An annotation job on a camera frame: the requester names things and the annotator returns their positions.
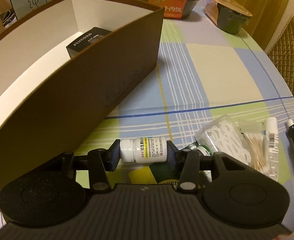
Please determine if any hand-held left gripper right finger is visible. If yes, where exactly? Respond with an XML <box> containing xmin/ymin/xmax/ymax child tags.
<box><xmin>166</xmin><ymin>141</ymin><xmax>253</xmax><ymax>191</ymax></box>

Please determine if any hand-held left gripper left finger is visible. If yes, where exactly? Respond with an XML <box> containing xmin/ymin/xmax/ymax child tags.
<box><xmin>58</xmin><ymin>139</ymin><xmax>121</xmax><ymax>193</ymax></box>

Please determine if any green card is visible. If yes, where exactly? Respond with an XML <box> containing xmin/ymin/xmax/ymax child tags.
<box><xmin>128</xmin><ymin>163</ymin><xmax>185</xmax><ymax>185</ymax></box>

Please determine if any white medicine bottle green label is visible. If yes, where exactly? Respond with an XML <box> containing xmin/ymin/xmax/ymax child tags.
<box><xmin>186</xmin><ymin>142</ymin><xmax>214</xmax><ymax>157</ymax></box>

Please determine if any bag of cotton swabs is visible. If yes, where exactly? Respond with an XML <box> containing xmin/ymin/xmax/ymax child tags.
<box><xmin>238</xmin><ymin>119</ymin><xmax>271</xmax><ymax>173</ymax></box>

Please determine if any clear box of floss picks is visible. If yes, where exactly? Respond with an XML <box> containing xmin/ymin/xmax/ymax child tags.
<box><xmin>194</xmin><ymin>114</ymin><xmax>252</xmax><ymax>166</ymax></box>

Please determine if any large brown cardboard box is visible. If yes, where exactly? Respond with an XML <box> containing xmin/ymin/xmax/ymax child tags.
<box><xmin>0</xmin><ymin>0</ymin><xmax>164</xmax><ymax>212</ymax></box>

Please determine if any black shaver box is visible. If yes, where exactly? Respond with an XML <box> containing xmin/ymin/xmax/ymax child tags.
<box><xmin>66</xmin><ymin>27</ymin><xmax>112</xmax><ymax>61</ymax></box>

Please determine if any plaid cloth covered desktop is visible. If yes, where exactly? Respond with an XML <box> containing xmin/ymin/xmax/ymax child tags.
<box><xmin>73</xmin><ymin>10</ymin><xmax>294</xmax><ymax>205</ymax></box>

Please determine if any white barcode tube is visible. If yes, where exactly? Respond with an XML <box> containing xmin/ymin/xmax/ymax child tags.
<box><xmin>263</xmin><ymin>118</ymin><xmax>280</xmax><ymax>181</ymax></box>

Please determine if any quilted chair back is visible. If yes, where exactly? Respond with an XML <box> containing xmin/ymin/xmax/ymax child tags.
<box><xmin>267</xmin><ymin>14</ymin><xmax>294</xmax><ymax>117</ymax></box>

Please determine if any yellow curtain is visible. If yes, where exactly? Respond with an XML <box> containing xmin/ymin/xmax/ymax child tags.
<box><xmin>222</xmin><ymin>0</ymin><xmax>294</xmax><ymax>52</ymax></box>

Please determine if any dark green instant noodle cup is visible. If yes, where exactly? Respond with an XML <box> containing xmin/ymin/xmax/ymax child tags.
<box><xmin>203</xmin><ymin>0</ymin><xmax>253</xmax><ymax>35</ymax></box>

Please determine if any red instant meal bowl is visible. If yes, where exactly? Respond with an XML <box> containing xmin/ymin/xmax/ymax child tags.
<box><xmin>128</xmin><ymin>0</ymin><xmax>202</xmax><ymax>20</ymax></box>

